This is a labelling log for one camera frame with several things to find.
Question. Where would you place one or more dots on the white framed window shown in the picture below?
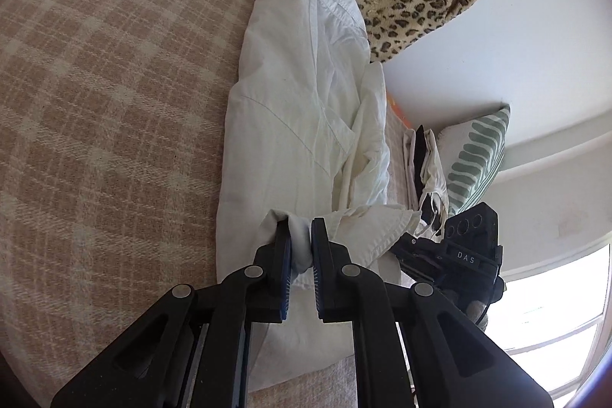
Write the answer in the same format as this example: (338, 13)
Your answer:
(550, 307)

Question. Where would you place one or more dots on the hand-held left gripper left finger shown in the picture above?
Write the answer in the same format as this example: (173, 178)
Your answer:
(286, 274)

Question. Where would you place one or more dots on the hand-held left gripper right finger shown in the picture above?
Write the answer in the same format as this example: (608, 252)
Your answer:
(316, 274)

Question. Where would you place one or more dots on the green striped white pillow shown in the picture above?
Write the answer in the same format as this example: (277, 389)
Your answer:
(473, 159)

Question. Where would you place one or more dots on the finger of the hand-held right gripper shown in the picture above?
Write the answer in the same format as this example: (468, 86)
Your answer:
(416, 252)

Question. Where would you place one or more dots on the person's right hand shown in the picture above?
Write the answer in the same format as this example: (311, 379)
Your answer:
(475, 310)

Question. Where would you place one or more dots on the beige plaid blanket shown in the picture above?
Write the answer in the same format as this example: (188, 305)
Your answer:
(119, 102)

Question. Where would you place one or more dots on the white long-sleeved shirt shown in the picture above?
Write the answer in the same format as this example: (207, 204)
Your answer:
(287, 126)

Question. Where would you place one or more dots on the beige tote bag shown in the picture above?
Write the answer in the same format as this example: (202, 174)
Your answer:
(437, 169)

